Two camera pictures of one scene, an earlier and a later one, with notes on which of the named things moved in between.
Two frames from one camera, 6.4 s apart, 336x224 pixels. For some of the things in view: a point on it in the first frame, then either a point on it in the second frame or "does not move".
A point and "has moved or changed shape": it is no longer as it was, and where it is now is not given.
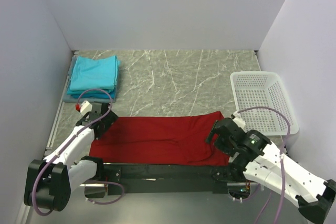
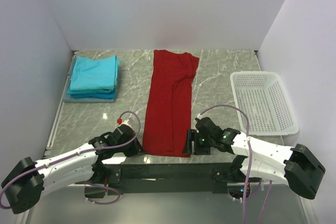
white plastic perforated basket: (253, 89) does not move
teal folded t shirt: (94, 94) does not move
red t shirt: (178, 140) has moved or changed shape
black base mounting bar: (170, 179) does not move
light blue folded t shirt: (87, 73) does not move
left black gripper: (109, 119) to (136, 149)
